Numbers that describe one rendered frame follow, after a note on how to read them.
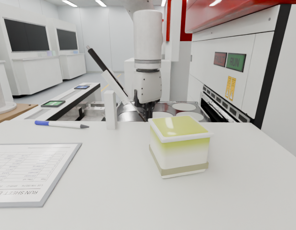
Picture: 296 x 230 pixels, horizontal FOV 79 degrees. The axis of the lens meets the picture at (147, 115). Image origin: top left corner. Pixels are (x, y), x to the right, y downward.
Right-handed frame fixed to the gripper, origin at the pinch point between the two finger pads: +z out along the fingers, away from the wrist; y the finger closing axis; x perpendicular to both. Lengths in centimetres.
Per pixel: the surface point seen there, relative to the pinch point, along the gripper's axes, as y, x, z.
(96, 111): 9.3, -20.7, 2.1
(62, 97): 18.9, -28.2, -4.0
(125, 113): 1.9, -10.8, 2.1
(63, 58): -171, -623, 15
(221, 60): -24.9, 11.3, -17.8
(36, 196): 37.6, 21.6, -4.8
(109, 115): 20.4, 10.3, -8.0
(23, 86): -21, -462, 66
